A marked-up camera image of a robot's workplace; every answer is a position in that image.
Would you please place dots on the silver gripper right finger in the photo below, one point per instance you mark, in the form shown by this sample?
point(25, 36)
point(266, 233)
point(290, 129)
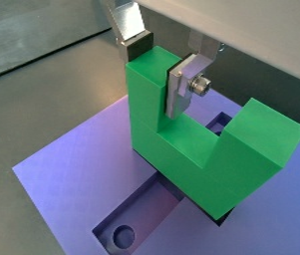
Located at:
point(186, 78)

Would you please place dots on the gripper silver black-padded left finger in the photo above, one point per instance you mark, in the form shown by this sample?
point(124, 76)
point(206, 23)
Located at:
point(135, 38)

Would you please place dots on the purple slotted board block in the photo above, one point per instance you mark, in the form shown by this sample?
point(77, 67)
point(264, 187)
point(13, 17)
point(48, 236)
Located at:
point(99, 195)

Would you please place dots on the green U-shaped block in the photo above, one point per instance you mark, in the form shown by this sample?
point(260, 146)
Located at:
point(218, 168)

